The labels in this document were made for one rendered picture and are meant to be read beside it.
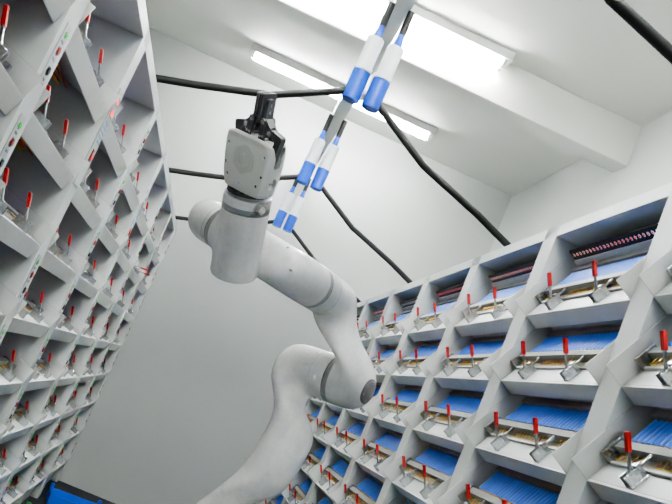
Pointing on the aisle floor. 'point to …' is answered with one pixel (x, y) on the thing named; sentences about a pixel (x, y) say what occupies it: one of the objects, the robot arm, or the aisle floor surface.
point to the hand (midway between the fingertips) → (265, 104)
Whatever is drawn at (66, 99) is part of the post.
